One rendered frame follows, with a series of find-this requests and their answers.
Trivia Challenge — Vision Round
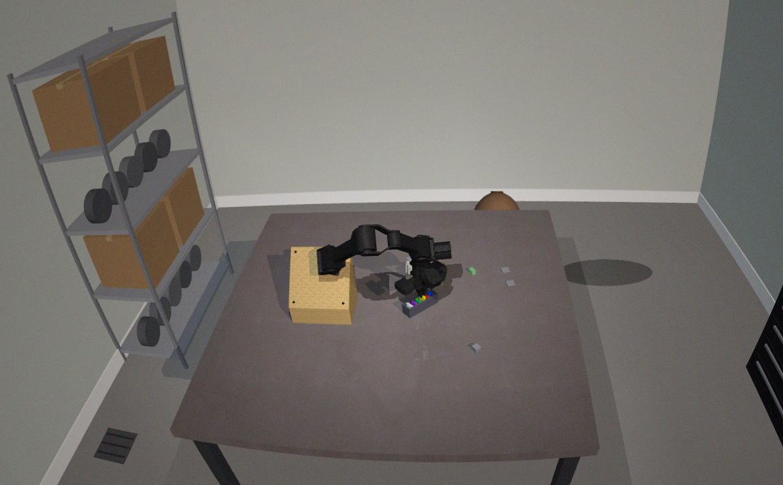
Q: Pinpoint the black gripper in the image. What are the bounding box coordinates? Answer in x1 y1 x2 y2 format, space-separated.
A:
395 261 447 298

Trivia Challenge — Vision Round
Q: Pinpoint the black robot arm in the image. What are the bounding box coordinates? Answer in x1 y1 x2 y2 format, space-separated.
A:
316 224 452 289

